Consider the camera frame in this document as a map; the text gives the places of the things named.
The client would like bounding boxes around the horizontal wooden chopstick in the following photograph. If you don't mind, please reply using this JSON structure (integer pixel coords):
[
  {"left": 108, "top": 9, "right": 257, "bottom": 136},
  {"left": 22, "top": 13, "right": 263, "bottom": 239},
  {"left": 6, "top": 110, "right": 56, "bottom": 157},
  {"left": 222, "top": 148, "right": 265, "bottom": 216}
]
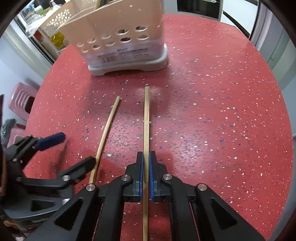
[{"left": 142, "top": 86, "right": 150, "bottom": 241}]

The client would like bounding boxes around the pink plastic stool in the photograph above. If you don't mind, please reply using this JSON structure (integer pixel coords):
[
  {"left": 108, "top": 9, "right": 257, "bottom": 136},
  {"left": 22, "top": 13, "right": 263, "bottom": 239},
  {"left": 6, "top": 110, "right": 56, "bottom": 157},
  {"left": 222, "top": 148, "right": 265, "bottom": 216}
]
[{"left": 7, "top": 82, "right": 38, "bottom": 147}]

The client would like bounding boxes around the beige plastic utensil holder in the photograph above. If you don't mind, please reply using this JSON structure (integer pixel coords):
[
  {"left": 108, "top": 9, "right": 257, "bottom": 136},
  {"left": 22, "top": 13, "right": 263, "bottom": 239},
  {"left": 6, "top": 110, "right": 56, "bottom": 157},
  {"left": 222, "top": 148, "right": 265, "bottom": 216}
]
[{"left": 58, "top": 1, "right": 168, "bottom": 76}]

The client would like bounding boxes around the beige perforated storage rack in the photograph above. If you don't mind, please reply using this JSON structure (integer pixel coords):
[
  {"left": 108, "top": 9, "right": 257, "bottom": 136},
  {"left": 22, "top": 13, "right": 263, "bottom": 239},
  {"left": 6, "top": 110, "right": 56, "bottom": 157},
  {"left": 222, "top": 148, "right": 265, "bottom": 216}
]
[{"left": 25, "top": 0, "right": 77, "bottom": 54}]

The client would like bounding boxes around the black built-in oven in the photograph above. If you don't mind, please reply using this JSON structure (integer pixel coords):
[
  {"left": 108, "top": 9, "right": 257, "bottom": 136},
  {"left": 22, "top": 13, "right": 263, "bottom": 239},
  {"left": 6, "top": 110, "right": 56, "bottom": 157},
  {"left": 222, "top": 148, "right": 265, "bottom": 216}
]
[{"left": 177, "top": 0, "right": 223, "bottom": 21}]

